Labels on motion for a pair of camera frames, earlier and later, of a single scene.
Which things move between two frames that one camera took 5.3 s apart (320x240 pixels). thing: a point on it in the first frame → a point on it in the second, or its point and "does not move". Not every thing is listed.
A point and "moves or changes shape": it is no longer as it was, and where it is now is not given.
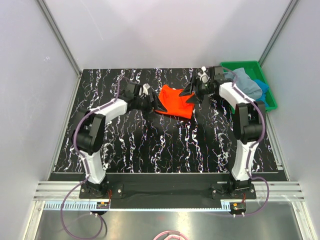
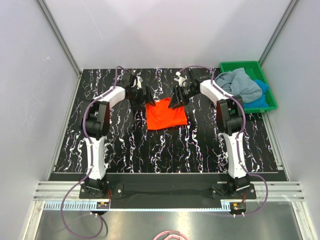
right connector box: x=238 y=208 does not move
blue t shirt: x=264 y=87 does not move
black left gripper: x=158 y=105 → x=137 y=106
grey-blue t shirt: x=247 y=84 does not move
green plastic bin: x=254 y=68 does not move
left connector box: x=102 y=205 does not move
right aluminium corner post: x=290 y=9 does not move
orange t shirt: x=175 y=104 moves or changes shape
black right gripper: x=185 y=92 → x=177 y=99
